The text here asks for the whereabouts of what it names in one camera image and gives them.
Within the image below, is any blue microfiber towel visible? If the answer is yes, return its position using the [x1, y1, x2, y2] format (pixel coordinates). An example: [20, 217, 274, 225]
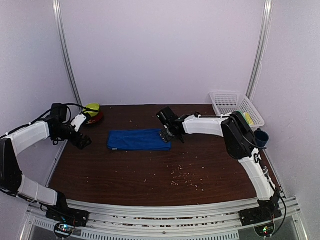
[106, 128, 172, 151]

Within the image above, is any white perforated plastic basket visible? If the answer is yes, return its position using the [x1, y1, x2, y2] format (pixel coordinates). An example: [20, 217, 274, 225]
[209, 91, 265, 131]

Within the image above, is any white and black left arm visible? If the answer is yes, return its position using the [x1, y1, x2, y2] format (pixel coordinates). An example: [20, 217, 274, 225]
[0, 103, 92, 222]

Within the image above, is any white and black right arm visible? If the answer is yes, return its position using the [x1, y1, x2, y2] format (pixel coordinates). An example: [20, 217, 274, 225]
[156, 106, 281, 221]

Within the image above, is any red floral ceramic bowl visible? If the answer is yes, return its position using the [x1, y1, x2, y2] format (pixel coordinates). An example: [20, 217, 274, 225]
[84, 112, 104, 126]

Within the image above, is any lime green plastic bowl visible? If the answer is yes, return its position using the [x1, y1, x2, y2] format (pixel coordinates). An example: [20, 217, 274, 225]
[83, 103, 100, 117]

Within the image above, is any dark blue cup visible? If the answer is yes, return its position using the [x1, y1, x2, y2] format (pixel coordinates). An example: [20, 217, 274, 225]
[254, 128, 270, 150]

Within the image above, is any left round circuit board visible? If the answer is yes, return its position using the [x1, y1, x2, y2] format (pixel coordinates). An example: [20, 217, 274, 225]
[53, 222, 75, 238]

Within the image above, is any round circuit board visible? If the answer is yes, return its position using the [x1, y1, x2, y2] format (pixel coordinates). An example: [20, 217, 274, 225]
[254, 223, 275, 238]
[53, 222, 75, 238]

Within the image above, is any right round circuit board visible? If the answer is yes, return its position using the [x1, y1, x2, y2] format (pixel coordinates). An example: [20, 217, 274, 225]
[254, 223, 275, 238]

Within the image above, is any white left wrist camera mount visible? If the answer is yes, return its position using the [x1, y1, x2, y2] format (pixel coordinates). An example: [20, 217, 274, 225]
[70, 113, 87, 132]

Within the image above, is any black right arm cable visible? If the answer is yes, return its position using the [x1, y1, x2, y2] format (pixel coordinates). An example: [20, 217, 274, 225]
[239, 119, 288, 226]

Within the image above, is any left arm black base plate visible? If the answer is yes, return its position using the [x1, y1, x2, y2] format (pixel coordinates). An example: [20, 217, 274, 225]
[45, 208, 90, 227]

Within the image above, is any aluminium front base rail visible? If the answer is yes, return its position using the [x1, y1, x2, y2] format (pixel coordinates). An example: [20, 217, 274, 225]
[18, 197, 311, 240]

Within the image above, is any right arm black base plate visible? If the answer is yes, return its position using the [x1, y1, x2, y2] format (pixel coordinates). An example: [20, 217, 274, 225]
[239, 207, 282, 226]

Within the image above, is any left aluminium frame post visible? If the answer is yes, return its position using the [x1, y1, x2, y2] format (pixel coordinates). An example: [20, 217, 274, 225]
[52, 0, 82, 105]

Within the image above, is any aluminium frame post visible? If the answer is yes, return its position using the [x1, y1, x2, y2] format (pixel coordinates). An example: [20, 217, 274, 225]
[246, 0, 274, 101]
[52, 0, 82, 105]

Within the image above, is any right aluminium frame post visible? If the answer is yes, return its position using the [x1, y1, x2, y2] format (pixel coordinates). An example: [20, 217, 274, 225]
[246, 0, 274, 101]

